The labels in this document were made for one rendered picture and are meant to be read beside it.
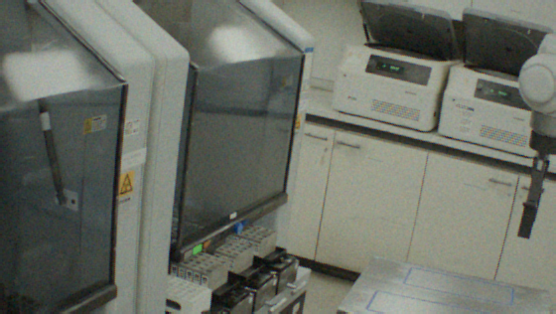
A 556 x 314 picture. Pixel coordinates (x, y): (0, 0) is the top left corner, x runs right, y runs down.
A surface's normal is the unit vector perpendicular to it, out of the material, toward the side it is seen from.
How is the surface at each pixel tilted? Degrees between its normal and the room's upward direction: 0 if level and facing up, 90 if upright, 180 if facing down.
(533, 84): 88
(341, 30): 90
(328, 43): 90
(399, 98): 90
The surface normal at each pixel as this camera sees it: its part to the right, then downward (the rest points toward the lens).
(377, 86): -0.44, 0.17
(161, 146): 0.90, 0.22
